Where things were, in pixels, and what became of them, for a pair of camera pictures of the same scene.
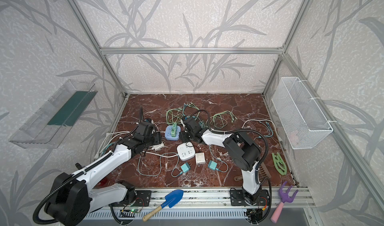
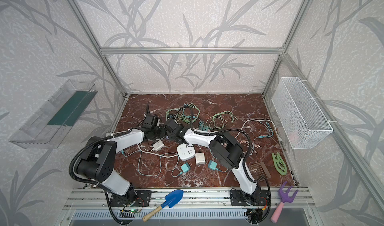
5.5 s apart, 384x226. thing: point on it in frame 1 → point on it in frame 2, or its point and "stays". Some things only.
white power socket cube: (186, 150) stays
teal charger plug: (212, 165) stays
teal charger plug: (185, 167) stays
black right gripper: (187, 129) → (169, 125)
